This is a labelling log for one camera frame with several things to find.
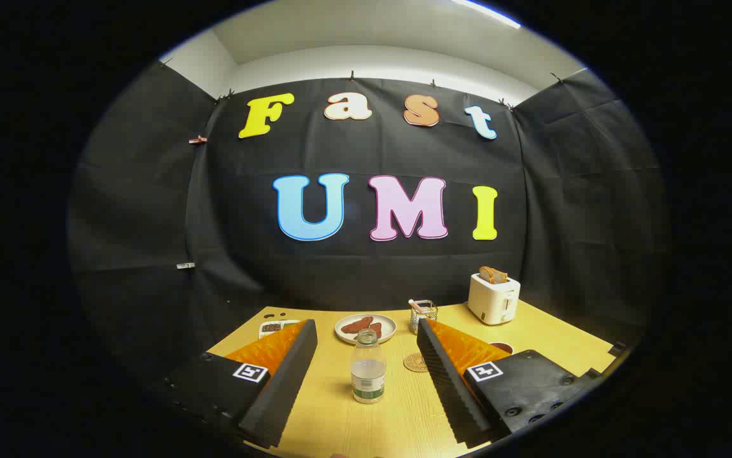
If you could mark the short toast slice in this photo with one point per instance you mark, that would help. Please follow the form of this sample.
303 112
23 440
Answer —
501 277

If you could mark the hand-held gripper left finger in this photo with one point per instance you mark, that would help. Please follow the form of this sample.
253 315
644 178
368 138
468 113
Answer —
283 394

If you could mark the copper backdrop clip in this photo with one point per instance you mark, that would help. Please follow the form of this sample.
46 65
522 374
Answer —
198 140

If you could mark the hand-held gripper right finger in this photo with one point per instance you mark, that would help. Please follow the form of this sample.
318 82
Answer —
452 394

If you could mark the clear plastic juice bottle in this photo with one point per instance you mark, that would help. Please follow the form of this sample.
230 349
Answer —
368 375

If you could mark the black backdrop cloth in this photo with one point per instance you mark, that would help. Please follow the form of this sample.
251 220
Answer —
353 267

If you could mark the brown meat patty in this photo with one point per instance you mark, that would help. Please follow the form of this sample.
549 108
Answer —
376 329
356 325

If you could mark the white round plate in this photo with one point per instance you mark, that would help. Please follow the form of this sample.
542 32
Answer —
386 327

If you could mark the round cork coaster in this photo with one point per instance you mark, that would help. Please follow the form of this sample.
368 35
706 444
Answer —
413 362

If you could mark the white toaster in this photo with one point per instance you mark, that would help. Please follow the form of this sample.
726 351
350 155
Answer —
490 302

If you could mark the tall toast slice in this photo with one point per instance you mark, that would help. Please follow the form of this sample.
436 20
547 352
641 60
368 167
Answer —
486 274

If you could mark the white divided condiment tray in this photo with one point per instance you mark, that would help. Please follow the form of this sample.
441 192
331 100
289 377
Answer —
272 328

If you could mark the wooden table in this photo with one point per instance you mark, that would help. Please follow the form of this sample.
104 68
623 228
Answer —
398 420

